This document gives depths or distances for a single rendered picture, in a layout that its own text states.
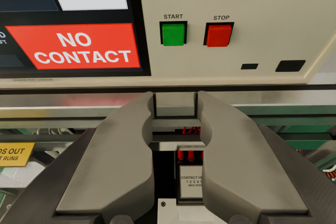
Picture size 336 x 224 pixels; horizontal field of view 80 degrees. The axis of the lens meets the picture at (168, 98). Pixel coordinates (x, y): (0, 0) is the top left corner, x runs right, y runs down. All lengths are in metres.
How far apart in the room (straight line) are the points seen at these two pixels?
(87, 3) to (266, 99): 0.19
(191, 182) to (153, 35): 0.27
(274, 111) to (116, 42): 0.17
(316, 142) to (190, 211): 0.23
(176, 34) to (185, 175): 0.27
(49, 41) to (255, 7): 0.17
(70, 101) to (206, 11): 0.16
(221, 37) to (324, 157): 0.25
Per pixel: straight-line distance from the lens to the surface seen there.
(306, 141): 0.32
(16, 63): 0.25
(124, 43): 0.19
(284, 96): 0.24
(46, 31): 0.21
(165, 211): 0.51
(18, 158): 0.30
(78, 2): 0.18
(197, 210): 0.41
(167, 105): 0.21
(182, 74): 0.21
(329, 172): 0.64
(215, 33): 0.18
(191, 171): 0.38
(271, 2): 0.18
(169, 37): 0.17
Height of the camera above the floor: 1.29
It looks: 53 degrees down
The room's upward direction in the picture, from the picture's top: 3 degrees counter-clockwise
